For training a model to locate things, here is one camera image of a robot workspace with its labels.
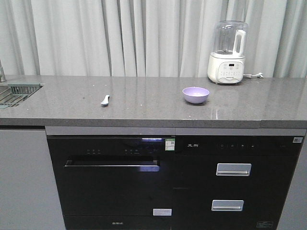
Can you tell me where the purple plastic bowl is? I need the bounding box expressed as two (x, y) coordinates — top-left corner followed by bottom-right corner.
(182, 87), (210, 104)

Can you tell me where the light blue plastic spoon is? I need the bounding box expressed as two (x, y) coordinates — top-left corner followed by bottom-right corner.
(100, 94), (110, 106)

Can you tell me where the black built-in dishwasher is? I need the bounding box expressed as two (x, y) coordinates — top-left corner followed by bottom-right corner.
(47, 135), (175, 230)

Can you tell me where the white blender with glass jar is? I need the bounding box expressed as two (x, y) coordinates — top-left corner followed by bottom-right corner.
(207, 20), (248, 84)

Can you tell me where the black drawer disinfection cabinet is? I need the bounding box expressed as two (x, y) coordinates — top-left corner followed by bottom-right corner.
(172, 136), (304, 230)

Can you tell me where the grey-green sink drain rack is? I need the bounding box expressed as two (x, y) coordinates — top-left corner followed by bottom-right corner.
(0, 83), (42, 109)

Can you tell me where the grey white curtain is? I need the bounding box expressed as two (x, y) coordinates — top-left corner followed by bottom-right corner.
(0, 0), (307, 78)

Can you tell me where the grey cabinet door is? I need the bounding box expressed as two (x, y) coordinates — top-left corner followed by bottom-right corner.
(0, 130), (65, 230)

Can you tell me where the steel sink faucet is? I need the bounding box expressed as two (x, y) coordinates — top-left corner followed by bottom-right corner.
(0, 62), (6, 82)

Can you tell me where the white blender power cord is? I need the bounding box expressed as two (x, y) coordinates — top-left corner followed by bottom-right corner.
(243, 72), (264, 79)

